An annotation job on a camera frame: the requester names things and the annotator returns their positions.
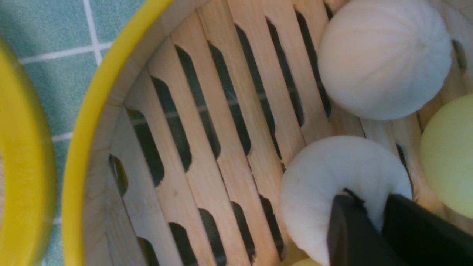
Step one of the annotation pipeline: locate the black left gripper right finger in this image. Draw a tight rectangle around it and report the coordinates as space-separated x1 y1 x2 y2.
382 194 473 266

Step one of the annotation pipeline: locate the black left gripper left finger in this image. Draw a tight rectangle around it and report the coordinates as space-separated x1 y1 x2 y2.
327 188 406 266

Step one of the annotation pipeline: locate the yellow bun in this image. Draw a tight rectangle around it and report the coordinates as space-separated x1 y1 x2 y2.
291 258 321 266
420 94 473 218

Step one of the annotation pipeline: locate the white bun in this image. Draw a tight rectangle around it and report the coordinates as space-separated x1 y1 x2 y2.
317 0 453 120
279 135 412 266

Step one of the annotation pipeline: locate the bamboo steamer tray yellow rim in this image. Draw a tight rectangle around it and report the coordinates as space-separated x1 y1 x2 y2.
61 0 472 266

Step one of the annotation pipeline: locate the woven bamboo steamer lid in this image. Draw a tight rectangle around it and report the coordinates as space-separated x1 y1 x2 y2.
0 40 57 266

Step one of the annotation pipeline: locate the green checkered tablecloth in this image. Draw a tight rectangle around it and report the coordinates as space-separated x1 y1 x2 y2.
0 0 146 266

